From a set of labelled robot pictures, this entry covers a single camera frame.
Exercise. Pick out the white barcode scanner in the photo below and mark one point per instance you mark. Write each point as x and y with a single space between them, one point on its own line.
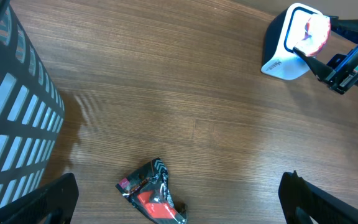
286 30

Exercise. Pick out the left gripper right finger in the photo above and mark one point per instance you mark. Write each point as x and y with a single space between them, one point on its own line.
302 202

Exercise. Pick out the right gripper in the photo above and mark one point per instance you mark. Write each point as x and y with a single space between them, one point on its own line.
344 75

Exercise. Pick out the grey plastic shopping basket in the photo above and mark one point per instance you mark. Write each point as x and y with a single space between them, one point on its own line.
32 111

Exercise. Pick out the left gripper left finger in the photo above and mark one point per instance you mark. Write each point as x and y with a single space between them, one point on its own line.
52 203

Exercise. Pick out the red black snack packet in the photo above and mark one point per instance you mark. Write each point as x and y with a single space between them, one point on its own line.
146 189

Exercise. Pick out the red white snack packet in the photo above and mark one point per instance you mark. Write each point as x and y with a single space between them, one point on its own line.
317 32

